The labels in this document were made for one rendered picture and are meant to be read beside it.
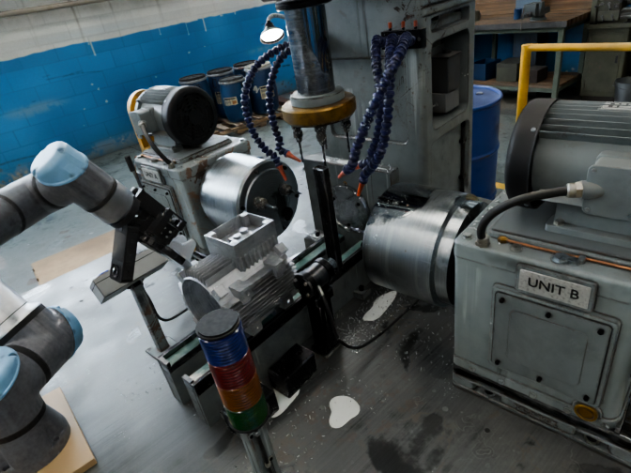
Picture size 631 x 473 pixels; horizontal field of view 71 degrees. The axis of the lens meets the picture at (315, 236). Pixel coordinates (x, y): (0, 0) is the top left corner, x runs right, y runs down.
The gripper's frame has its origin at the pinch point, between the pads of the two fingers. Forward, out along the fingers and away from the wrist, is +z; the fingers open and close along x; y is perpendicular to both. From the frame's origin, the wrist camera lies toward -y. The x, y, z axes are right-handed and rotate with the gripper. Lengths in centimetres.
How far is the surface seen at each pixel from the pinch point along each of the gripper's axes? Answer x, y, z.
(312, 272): -20.5, 12.3, 13.3
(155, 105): 55, 41, -3
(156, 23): 509, 284, 130
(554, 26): 65, 393, 260
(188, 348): -1.7, -14.7, 11.6
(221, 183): 23.8, 27.2, 12.1
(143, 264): 15.7, -3.6, 0.9
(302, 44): -8, 52, -13
